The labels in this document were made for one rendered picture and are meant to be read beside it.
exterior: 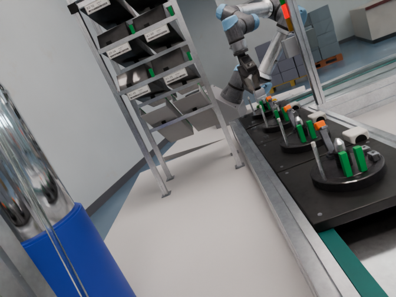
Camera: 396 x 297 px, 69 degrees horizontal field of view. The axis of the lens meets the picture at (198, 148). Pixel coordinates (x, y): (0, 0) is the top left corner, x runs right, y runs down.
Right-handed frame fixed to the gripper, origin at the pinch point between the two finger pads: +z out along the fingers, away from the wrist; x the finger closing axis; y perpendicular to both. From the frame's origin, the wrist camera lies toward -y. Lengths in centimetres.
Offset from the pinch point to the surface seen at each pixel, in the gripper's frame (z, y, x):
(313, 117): 7.6, -45.9, -8.2
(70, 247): -2, -94, 54
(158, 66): -27.2, -23.5, 34.5
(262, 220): 20, -71, 20
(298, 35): -17.2, -25.0, -17.9
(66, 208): -8, -90, 53
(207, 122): 4.3, -2.4, 26.4
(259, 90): -1.7, -11.2, -0.2
